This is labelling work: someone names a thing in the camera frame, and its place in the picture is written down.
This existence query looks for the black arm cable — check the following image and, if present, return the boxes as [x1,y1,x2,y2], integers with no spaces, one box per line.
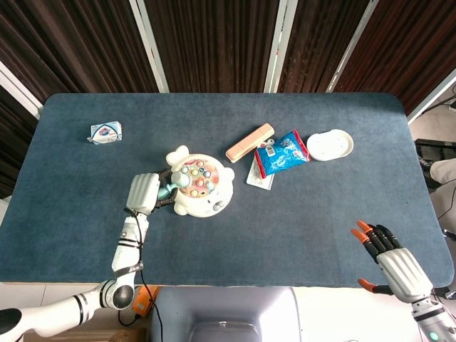
[117,209,165,342]

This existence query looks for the white whack-a-mole toy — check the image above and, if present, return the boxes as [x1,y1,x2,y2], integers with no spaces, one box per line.
[165,145,236,219]

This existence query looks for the orange handheld device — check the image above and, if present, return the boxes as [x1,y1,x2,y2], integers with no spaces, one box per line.
[132,284,160,318]

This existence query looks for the black equipment case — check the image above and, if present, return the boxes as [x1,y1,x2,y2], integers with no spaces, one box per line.
[415,138,456,190]

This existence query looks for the mint green toy hammer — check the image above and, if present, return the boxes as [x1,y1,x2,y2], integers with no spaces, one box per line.
[156,167,190,201]

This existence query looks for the dark brown pleated curtain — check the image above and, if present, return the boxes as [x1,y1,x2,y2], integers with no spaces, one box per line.
[0,0,456,200]

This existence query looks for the white metal frame post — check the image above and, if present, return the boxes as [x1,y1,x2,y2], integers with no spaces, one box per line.
[0,60,44,120]
[408,67,456,125]
[263,0,299,93]
[128,0,170,93]
[326,0,379,93]

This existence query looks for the white round plastic tray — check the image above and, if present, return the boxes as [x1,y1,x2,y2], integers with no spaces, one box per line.
[306,129,355,162]

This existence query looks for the blue red snack bag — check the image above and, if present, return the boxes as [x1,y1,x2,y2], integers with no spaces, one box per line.
[254,128,311,179]

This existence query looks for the blue velvet table cloth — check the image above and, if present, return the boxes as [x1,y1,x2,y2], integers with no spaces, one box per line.
[0,93,455,289]

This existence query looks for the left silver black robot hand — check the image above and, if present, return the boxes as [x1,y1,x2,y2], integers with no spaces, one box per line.
[125,170,179,215]

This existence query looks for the white blue soap box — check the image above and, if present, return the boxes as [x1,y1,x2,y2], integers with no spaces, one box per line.
[86,120,124,145]

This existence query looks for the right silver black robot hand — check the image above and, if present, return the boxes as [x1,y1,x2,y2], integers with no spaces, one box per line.
[351,219,435,304]

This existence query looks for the grey white robot torso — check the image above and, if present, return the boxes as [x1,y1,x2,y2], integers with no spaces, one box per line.
[147,286,304,342]

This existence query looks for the white blister card package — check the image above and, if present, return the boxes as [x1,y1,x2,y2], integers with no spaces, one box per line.
[246,138,276,191]

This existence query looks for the peach plastic oblong case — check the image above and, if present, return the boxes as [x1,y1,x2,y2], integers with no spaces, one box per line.
[225,123,276,164]

